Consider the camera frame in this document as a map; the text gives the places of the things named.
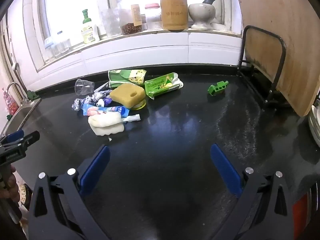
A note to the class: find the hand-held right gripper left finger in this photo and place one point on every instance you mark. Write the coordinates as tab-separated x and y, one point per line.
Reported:
96	170

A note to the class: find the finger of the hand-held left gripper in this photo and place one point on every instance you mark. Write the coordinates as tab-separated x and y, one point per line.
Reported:
28	140
13	136

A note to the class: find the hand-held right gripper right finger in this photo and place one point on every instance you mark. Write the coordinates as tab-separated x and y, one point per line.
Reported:
225	170

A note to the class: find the blue and pink snack wrapper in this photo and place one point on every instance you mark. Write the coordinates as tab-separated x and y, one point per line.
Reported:
110	110

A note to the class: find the person's left hand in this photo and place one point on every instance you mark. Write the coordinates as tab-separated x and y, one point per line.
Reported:
11	187

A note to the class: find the steel sink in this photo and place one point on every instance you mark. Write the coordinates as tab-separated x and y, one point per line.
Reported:
17	115

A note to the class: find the red dish soap bottle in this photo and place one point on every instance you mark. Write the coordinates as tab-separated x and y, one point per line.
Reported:
10	102

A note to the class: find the white foam sponge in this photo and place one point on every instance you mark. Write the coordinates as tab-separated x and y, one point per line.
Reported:
106	125

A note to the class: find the metal faucet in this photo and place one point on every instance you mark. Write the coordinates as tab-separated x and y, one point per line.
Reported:
15	86

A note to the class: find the white marker with green cap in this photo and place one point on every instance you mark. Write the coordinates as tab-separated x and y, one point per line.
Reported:
132	118

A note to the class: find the blue toothpaste tube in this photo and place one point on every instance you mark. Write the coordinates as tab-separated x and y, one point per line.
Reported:
105	101

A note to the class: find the crumpled silver blue wrapper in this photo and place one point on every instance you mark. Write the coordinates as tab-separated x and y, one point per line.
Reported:
86	100

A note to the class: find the clear plastic cup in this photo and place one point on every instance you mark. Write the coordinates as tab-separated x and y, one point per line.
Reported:
83	87

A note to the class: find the yellow-brown sponge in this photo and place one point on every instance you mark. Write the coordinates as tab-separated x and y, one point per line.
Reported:
122	95

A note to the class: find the green plastic toy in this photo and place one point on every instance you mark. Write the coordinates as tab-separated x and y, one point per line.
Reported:
216	88

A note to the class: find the white plastic wrapper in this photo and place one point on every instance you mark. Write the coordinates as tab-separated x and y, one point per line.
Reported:
102	88

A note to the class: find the green snack bag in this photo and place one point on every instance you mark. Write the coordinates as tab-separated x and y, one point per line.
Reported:
125	76

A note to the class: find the row of clear glasses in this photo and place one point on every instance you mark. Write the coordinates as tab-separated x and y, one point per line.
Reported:
58	46

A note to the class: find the stack of white plates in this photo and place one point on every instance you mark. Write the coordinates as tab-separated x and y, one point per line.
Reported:
315	127

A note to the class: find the green and white tissue packet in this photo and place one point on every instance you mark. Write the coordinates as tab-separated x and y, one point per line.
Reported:
162	85

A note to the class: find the black metal rack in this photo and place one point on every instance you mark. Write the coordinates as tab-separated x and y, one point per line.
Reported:
283	62

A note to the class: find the green-cap bottle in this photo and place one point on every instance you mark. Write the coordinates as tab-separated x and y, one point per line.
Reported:
89	31

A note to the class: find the window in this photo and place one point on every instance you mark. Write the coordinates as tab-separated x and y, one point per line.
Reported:
70	5

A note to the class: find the clear plastic container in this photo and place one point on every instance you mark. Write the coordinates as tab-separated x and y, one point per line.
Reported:
111	22

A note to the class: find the glass jar with chili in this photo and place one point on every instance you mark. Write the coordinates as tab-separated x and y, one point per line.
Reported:
126	22

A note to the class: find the wooden cutting board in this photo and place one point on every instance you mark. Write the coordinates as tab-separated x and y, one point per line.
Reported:
287	30

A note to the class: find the stone mortar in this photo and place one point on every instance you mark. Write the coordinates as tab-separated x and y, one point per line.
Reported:
201	15

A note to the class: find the pink-lid jar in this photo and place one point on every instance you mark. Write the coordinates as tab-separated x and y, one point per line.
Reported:
153	17

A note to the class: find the bamboo utensil holder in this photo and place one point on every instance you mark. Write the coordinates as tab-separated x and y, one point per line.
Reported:
173	12

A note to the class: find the beige wall pipe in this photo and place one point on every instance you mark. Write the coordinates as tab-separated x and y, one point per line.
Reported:
11	52

